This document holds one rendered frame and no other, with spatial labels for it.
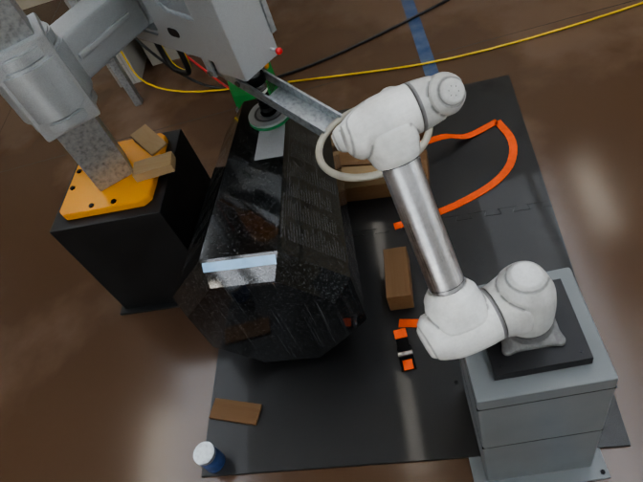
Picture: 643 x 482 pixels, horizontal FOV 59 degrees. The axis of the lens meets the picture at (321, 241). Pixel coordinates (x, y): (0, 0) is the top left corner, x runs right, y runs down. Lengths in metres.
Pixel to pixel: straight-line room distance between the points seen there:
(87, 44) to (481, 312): 2.02
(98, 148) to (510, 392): 2.07
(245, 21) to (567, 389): 1.78
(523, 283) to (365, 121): 0.60
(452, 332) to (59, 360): 2.54
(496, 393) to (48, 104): 2.04
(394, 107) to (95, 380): 2.46
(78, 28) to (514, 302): 2.08
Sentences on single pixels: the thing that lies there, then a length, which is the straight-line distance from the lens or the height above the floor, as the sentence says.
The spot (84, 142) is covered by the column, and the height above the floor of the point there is 1.05.
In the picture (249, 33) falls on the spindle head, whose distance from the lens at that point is 2.49.
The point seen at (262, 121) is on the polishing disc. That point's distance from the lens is 2.75.
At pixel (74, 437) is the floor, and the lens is 3.30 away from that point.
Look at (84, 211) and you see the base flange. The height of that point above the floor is 0.78.
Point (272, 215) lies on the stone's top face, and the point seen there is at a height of 0.82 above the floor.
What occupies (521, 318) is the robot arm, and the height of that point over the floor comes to 1.03.
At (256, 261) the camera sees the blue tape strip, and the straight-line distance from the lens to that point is 2.23.
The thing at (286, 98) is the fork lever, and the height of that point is 0.96.
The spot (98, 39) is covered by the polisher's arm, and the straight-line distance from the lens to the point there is 2.81.
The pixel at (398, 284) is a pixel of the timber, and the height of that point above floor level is 0.14.
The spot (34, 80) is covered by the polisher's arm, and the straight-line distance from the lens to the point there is 2.61.
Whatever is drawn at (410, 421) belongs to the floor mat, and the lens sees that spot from 2.61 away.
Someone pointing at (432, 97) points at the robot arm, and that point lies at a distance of 1.41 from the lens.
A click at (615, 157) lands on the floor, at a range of 3.49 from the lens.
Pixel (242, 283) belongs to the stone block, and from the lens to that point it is 2.26.
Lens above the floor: 2.44
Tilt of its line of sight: 49 degrees down
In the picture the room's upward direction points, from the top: 23 degrees counter-clockwise
